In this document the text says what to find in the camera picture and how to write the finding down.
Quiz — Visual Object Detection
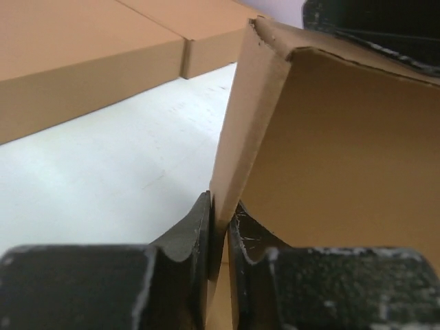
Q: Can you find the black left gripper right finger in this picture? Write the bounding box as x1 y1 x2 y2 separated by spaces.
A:
228 204 439 329

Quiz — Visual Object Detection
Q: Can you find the cardboard box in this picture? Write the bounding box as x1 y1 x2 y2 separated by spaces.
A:
121 0 264 79
1 1 184 143
207 17 439 329

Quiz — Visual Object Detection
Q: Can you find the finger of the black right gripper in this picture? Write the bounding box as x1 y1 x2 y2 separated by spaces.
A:
302 1 439 76

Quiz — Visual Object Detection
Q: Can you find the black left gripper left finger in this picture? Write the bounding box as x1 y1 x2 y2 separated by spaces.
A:
1 192 211 329

